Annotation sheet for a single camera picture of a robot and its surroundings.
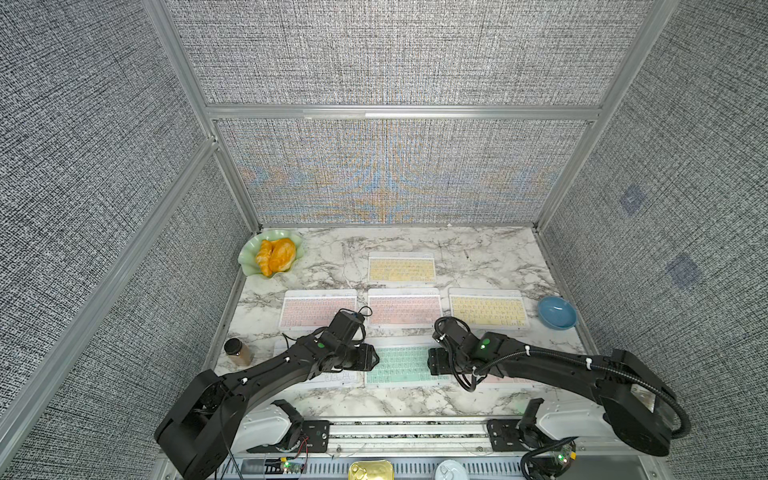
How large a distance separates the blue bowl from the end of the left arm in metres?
0.54

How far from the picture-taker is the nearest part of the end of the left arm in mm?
637

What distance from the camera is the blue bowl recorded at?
36.1 inches
